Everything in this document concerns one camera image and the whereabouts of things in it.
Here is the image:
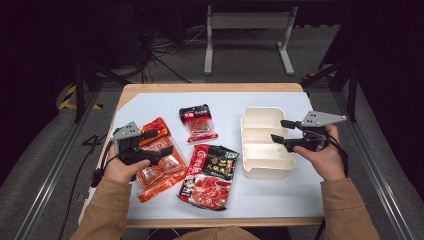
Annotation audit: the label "small red black packet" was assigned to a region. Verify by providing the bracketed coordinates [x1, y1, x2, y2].
[178, 103, 219, 143]

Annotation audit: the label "left hand-held gripper cable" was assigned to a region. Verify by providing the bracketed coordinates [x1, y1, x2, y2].
[58, 141, 116, 240]

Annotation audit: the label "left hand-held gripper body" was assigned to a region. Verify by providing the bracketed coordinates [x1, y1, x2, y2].
[110, 121, 163, 167]

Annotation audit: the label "person's left hand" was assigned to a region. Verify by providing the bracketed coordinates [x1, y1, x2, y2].
[103, 143, 152, 184]

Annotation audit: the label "white divided plastic container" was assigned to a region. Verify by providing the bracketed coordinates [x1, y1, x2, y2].
[239, 106, 297, 180]

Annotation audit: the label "hand-held gripper cable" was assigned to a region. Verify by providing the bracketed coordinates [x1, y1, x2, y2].
[58, 141, 116, 240]
[314, 126, 350, 240]

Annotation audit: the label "yellow black hazard tape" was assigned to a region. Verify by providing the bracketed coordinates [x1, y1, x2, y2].
[58, 84, 103, 111]

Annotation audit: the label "large red black packet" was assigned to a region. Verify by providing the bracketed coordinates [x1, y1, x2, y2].
[177, 143, 240, 212]

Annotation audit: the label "person's right hand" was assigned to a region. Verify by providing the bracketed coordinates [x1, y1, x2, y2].
[293, 123, 348, 182]

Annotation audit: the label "person's lap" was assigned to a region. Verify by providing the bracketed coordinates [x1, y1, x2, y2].
[173, 225, 261, 240]

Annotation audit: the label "wooden table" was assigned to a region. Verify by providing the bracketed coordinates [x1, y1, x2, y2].
[78, 83, 326, 229]

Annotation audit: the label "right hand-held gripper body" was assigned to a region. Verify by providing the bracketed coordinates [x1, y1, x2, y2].
[283, 110, 348, 154]

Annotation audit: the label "right hand-held gripper cable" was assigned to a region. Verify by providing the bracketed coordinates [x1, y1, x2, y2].
[314, 126, 350, 240]

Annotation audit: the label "white table mat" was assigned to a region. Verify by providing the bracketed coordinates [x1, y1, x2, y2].
[87, 91, 326, 221]

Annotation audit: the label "orange clear-window sauce packet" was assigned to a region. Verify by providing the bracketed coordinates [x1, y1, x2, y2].
[136, 116, 189, 204]

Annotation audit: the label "bundle of black floor cables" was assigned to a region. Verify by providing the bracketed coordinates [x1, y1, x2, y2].
[133, 23, 209, 84]

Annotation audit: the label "grey metal stand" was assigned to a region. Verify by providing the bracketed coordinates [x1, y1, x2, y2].
[203, 4, 299, 76]

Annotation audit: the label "black stand legs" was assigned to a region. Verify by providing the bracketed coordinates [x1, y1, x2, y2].
[299, 58, 360, 123]
[71, 58, 132, 124]

